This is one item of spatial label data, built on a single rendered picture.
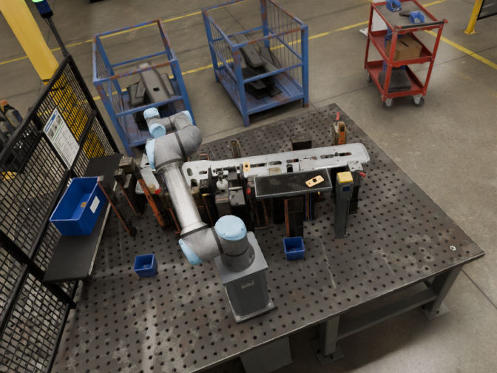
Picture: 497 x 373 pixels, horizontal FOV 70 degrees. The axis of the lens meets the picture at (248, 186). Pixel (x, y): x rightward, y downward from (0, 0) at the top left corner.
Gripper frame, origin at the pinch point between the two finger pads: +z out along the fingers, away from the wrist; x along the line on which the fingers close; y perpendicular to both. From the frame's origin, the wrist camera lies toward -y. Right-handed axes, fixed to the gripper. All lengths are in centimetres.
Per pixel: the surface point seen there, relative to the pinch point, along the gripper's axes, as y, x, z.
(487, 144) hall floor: 276, 80, 104
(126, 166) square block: -26.1, 11.6, 2.4
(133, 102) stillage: -59, 205, 46
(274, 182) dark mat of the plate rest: 57, -39, -3
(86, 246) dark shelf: -43, -43, 10
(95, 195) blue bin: -37.2, -18.1, -2.5
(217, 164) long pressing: 28.7, 2.6, 8.8
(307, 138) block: 86, 6, 6
